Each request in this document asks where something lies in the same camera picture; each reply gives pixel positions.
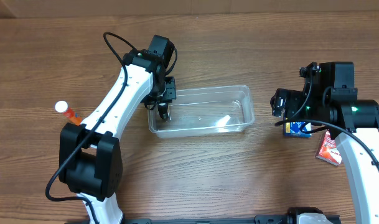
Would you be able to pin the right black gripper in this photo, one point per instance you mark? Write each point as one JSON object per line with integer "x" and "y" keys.
{"x": 280, "y": 101}

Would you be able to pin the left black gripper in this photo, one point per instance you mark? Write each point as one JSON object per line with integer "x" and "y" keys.
{"x": 167, "y": 94}

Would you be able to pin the blue yellow lozenge box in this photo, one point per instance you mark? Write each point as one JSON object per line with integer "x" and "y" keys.
{"x": 293, "y": 130}

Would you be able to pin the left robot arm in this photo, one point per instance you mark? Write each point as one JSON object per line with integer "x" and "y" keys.
{"x": 90, "y": 162}

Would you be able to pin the orange bottle white cap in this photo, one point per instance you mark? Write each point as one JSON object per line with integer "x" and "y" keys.
{"x": 63, "y": 108}

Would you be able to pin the black bottle white cap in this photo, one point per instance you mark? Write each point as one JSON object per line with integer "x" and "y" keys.
{"x": 163, "y": 110}

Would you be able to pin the clear plastic container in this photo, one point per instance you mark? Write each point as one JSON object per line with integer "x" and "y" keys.
{"x": 202, "y": 111}

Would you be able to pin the red white small box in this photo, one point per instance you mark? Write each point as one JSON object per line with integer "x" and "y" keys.
{"x": 327, "y": 150}

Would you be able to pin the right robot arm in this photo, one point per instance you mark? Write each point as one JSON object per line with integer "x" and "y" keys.
{"x": 329, "y": 100}

